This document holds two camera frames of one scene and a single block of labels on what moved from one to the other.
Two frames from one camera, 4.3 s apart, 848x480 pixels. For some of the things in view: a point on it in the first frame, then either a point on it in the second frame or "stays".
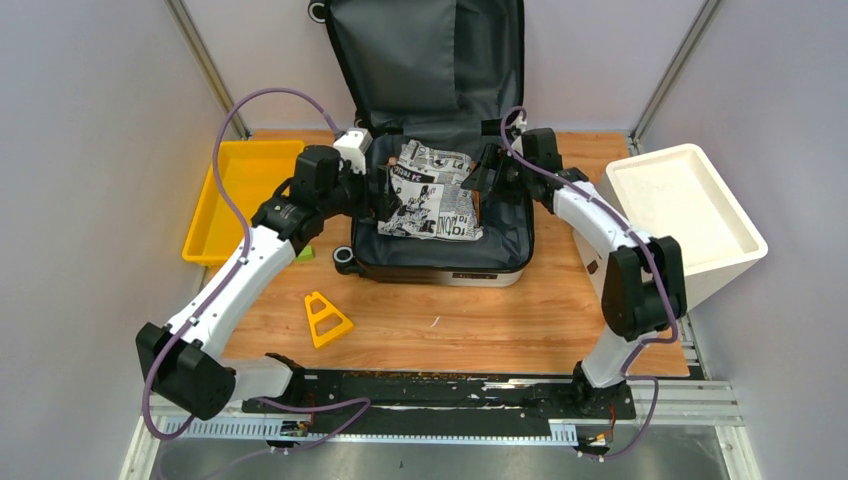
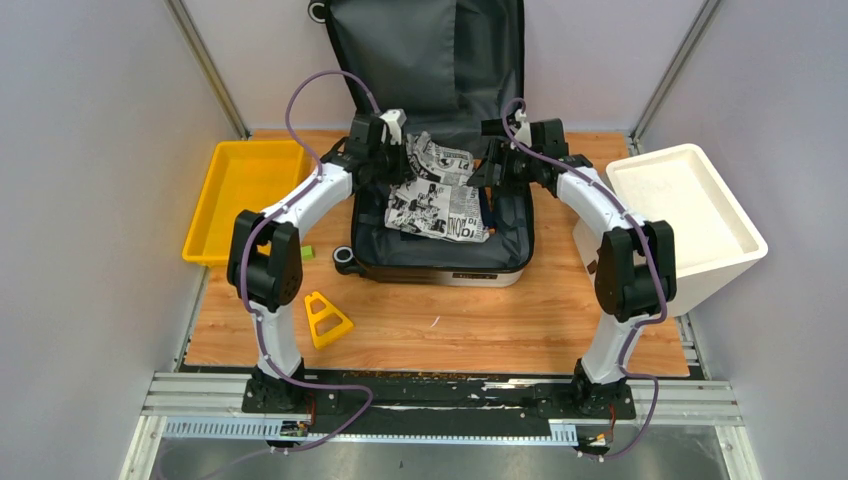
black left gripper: (387, 201) → (401, 172)
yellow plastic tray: (252, 173) stays
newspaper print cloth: (433, 204) stays
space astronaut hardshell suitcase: (430, 72) stays
